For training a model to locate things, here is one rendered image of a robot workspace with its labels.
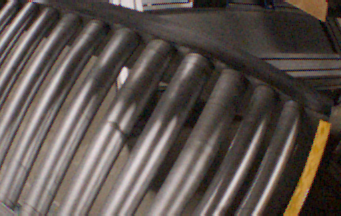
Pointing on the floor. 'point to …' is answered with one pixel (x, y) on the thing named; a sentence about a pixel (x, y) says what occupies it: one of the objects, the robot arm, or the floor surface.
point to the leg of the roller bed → (288, 179)
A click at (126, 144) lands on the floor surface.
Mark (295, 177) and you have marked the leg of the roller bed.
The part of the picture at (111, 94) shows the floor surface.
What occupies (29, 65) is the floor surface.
